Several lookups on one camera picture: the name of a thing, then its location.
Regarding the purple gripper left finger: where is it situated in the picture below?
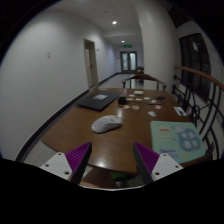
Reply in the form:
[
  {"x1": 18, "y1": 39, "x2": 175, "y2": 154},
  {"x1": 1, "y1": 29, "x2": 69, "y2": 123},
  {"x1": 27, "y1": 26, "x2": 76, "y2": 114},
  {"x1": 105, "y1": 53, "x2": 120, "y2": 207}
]
[{"x1": 40, "y1": 141, "x2": 93, "y2": 185}]

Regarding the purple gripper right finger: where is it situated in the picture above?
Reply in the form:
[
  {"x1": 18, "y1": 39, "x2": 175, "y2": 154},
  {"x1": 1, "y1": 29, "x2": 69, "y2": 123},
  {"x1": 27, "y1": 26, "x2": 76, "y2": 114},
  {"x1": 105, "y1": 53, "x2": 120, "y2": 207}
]
[{"x1": 132, "y1": 142, "x2": 184, "y2": 185}]

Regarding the white computer mouse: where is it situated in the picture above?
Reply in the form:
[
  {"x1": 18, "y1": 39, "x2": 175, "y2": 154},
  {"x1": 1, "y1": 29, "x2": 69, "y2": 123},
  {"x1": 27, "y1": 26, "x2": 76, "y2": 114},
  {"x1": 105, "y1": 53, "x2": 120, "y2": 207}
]
[{"x1": 91, "y1": 115, "x2": 122, "y2": 134}]

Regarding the teal mouse pad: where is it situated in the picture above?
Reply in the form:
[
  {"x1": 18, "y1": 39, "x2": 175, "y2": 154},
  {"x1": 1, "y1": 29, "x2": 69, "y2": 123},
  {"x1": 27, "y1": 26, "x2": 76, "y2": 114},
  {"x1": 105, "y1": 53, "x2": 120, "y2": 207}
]
[{"x1": 150, "y1": 121, "x2": 205, "y2": 164}]

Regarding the small white card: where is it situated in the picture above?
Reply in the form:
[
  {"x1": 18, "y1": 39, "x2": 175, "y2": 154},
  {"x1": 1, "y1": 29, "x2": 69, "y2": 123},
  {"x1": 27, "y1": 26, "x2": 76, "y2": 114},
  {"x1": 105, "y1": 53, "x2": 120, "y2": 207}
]
[
  {"x1": 148, "y1": 111, "x2": 156, "y2": 117},
  {"x1": 132, "y1": 105, "x2": 140, "y2": 110}
]

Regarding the white card with print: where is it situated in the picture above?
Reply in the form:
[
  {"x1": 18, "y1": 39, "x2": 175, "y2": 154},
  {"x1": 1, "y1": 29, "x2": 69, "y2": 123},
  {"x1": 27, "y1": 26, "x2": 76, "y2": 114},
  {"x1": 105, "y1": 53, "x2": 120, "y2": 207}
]
[{"x1": 173, "y1": 107, "x2": 187, "y2": 116}]

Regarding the black laptop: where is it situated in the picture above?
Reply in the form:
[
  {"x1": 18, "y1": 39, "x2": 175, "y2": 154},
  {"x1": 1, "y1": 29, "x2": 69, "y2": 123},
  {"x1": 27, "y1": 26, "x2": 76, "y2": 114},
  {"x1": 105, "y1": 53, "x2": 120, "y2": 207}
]
[{"x1": 78, "y1": 91, "x2": 121, "y2": 111}]

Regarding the small dark object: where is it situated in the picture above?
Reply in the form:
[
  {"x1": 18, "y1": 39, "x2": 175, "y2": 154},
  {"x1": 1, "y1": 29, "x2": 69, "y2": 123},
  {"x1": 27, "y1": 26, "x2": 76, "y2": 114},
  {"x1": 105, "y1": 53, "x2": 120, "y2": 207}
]
[{"x1": 157, "y1": 96, "x2": 166, "y2": 101}]

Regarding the small black box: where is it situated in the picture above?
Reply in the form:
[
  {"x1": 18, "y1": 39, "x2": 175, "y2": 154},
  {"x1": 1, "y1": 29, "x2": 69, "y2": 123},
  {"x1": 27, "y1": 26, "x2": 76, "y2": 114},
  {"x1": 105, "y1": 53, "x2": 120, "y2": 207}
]
[{"x1": 118, "y1": 97, "x2": 127, "y2": 105}]

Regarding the white box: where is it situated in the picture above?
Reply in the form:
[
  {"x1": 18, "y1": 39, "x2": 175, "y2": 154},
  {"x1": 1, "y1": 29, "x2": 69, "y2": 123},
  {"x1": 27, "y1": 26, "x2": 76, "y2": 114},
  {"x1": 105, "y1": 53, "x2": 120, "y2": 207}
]
[{"x1": 134, "y1": 90, "x2": 144, "y2": 95}]

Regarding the wooden chair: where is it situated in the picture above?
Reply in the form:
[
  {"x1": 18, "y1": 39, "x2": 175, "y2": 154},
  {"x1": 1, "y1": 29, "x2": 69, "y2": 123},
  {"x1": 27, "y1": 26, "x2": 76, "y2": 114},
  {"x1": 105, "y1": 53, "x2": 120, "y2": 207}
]
[{"x1": 122, "y1": 73, "x2": 167, "y2": 91}]

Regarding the double glass door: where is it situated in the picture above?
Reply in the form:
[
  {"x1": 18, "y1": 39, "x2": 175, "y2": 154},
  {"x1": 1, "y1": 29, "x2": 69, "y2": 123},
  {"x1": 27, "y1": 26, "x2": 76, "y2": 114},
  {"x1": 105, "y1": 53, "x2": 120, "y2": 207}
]
[{"x1": 120, "y1": 51, "x2": 137, "y2": 73}]

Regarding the wooden stair handrail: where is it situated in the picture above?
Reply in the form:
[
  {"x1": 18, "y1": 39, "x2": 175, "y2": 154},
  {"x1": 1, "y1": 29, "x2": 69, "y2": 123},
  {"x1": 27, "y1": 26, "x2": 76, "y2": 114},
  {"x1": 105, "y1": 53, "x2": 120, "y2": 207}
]
[{"x1": 174, "y1": 65, "x2": 224, "y2": 91}]

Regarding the side door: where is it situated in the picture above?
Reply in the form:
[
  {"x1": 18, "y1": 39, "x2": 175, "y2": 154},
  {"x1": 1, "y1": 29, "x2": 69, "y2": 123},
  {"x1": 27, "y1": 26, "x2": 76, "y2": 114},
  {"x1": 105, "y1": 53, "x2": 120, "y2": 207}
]
[{"x1": 84, "y1": 39, "x2": 98, "y2": 87}]

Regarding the green exit sign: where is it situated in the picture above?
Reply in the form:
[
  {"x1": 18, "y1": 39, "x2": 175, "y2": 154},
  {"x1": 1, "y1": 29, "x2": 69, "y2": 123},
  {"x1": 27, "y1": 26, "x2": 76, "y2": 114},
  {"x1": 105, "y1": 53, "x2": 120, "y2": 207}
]
[{"x1": 123, "y1": 45, "x2": 132, "y2": 48}]

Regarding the dark window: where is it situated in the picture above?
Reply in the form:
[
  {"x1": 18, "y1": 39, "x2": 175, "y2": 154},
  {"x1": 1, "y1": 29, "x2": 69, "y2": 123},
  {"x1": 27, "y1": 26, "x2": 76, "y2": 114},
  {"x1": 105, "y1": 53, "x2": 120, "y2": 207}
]
[{"x1": 179, "y1": 33, "x2": 211, "y2": 101}]

